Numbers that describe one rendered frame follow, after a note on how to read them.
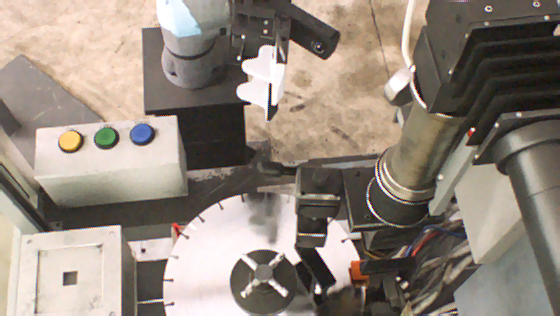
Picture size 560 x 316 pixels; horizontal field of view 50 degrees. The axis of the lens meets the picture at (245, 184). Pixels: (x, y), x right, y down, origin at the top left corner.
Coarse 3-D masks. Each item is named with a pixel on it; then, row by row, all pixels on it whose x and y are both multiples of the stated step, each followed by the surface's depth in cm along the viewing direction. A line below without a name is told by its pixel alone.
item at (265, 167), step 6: (264, 162) 77; (270, 162) 77; (276, 162) 77; (258, 168) 77; (264, 168) 76; (270, 168) 77; (276, 168) 77; (282, 168) 77; (288, 168) 77; (294, 168) 77; (264, 174) 77; (270, 174) 77; (276, 174) 77; (282, 174) 77; (288, 174) 77; (294, 174) 77
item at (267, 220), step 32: (256, 192) 105; (192, 224) 103; (224, 224) 102; (256, 224) 102; (288, 224) 102; (192, 256) 100; (224, 256) 100; (288, 256) 99; (352, 256) 99; (192, 288) 98; (224, 288) 97; (352, 288) 97
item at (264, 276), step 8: (240, 256) 95; (280, 256) 94; (248, 264) 94; (256, 264) 94; (264, 264) 93; (272, 264) 94; (256, 272) 93; (264, 272) 93; (272, 272) 93; (256, 280) 93; (264, 280) 92; (272, 280) 93; (248, 288) 92; (280, 288) 92
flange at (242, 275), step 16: (256, 256) 99; (272, 256) 99; (240, 272) 97; (288, 272) 97; (240, 288) 96; (256, 288) 95; (272, 288) 95; (288, 288) 96; (240, 304) 95; (256, 304) 95; (272, 304) 95; (288, 304) 95
